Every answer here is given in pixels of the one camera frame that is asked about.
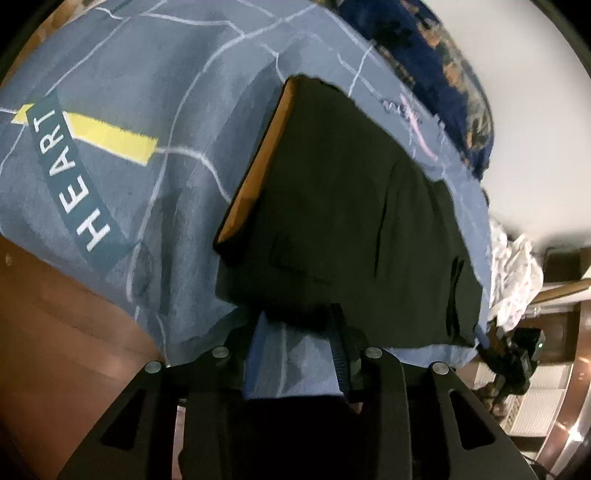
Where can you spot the blue grid bedsheet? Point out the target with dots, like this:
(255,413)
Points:
(138,138)

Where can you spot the brown wooden furniture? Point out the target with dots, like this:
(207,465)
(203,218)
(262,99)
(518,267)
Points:
(563,277)

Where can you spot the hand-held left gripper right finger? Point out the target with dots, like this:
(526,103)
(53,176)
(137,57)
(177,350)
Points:
(340,355)

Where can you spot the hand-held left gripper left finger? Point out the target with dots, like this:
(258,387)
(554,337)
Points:
(253,364)

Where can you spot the dark blue patterned pillow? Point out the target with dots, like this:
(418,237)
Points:
(443,78)

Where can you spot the black pants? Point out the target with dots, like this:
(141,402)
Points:
(346,207)

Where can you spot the white ribbed panel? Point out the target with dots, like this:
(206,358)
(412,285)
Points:
(540,406)

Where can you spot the white patterned quilt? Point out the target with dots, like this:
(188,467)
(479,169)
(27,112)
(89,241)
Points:
(515,277)

